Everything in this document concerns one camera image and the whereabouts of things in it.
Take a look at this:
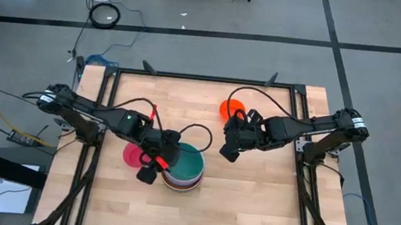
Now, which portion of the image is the blue-green plastic bowl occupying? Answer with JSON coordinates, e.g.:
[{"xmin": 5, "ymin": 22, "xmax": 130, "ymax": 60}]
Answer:
[{"xmin": 169, "ymin": 141, "xmax": 208, "ymax": 180}]

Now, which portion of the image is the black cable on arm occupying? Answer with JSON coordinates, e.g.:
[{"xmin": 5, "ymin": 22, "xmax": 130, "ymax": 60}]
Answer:
[
  {"xmin": 105, "ymin": 93, "xmax": 218, "ymax": 155},
  {"xmin": 224, "ymin": 84, "xmax": 304, "ymax": 129}
]

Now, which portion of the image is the black ring on floor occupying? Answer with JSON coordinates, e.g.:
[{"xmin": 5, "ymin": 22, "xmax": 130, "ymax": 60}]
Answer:
[{"xmin": 87, "ymin": 0, "xmax": 123, "ymax": 31}]

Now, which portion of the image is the black aluminium table frame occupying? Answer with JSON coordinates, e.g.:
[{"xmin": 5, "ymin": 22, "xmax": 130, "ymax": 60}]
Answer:
[{"xmin": 32, "ymin": 56, "xmax": 370, "ymax": 225}]

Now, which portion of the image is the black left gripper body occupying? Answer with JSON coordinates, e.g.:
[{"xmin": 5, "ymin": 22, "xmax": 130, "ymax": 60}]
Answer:
[{"xmin": 139, "ymin": 126, "xmax": 184, "ymax": 170}]

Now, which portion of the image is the long black floor cable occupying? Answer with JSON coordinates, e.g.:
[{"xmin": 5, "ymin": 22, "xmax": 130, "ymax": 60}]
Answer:
[{"xmin": 66, "ymin": 0, "xmax": 95, "ymax": 65}]

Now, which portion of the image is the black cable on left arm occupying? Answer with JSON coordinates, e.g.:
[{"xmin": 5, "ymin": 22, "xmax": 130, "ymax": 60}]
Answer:
[{"xmin": 105, "ymin": 93, "xmax": 218, "ymax": 155}]

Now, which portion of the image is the yellow cable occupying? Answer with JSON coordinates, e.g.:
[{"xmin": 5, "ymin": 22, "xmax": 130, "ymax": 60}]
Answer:
[{"xmin": 0, "ymin": 96, "xmax": 62, "ymax": 149}]

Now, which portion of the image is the black device with green light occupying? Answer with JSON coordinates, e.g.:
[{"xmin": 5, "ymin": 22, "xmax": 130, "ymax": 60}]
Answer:
[{"xmin": 73, "ymin": 54, "xmax": 87, "ymax": 81}]

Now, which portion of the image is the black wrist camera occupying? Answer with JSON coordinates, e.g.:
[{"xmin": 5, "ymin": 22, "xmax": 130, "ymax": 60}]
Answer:
[
  {"xmin": 134, "ymin": 164, "xmax": 160, "ymax": 187},
  {"xmin": 217, "ymin": 143, "xmax": 242, "ymax": 165}
]

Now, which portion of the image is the pale purple plastic bowl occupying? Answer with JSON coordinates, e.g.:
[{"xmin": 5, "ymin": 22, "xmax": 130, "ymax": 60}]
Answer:
[{"xmin": 159, "ymin": 166, "xmax": 205, "ymax": 190}]

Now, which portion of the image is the small pink-red plastic bowl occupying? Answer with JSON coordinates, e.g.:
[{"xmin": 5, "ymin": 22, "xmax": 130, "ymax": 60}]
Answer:
[{"xmin": 121, "ymin": 141, "xmax": 154, "ymax": 170}]

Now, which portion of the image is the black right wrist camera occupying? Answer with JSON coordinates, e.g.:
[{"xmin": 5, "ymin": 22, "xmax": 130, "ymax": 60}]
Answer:
[{"xmin": 217, "ymin": 143, "xmax": 242, "ymax": 165}]

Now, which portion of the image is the small orange-red plastic bowl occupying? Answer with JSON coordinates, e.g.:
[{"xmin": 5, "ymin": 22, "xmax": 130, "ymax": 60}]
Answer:
[{"xmin": 217, "ymin": 96, "xmax": 248, "ymax": 125}]

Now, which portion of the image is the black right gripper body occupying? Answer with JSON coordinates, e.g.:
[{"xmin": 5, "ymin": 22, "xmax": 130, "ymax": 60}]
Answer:
[{"xmin": 221, "ymin": 107, "xmax": 264, "ymax": 154}]

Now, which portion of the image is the black power adapter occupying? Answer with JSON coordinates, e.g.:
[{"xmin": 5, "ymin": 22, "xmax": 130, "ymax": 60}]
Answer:
[{"xmin": 6, "ymin": 129, "xmax": 38, "ymax": 147}]

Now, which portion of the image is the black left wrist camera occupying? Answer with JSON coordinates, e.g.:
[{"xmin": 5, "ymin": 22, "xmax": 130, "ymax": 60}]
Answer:
[{"xmin": 134, "ymin": 164, "xmax": 160, "ymax": 187}]

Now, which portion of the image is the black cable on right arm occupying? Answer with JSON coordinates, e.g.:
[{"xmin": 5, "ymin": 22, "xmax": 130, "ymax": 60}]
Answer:
[{"xmin": 224, "ymin": 84, "xmax": 304, "ymax": 129}]

